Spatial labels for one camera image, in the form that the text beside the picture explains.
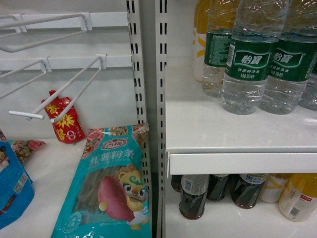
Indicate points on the clear water bottle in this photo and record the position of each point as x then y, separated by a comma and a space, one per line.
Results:
222, 15

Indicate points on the white water shelf board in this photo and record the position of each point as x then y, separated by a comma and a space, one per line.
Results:
201, 137

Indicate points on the water bottle shelf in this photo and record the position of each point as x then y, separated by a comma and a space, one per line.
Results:
293, 59
309, 96

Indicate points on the dark tea bottle front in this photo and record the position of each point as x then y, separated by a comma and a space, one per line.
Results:
193, 195

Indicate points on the dark tea bottle middle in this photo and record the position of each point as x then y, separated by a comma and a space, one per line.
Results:
217, 186

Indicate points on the red sauce pouch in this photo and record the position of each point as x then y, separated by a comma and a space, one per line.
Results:
68, 130

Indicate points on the teal sweet potato noodle bag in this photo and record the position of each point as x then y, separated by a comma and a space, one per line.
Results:
107, 197

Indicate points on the white slotted upright left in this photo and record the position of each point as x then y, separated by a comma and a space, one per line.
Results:
134, 18

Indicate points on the dark tea bottle blue label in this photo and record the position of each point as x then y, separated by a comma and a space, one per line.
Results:
247, 189

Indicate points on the white upper left hook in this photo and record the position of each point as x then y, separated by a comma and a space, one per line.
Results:
12, 42

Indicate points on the yellow white bottle rear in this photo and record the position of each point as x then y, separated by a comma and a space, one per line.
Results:
200, 30

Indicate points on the blue snack bag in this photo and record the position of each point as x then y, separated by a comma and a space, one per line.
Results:
16, 191

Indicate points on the orange drink bottle front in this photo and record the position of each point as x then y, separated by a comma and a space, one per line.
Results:
299, 199

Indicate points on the white hook rail lower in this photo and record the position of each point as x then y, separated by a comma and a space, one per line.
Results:
50, 63

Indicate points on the white hook rail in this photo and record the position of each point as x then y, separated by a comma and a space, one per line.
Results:
50, 63
82, 20

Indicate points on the white slotted upright post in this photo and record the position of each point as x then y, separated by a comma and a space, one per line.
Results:
161, 62

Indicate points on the white hook rail upper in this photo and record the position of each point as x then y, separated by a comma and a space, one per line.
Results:
82, 20

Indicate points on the white wire hook left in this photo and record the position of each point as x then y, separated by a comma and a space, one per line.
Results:
17, 75

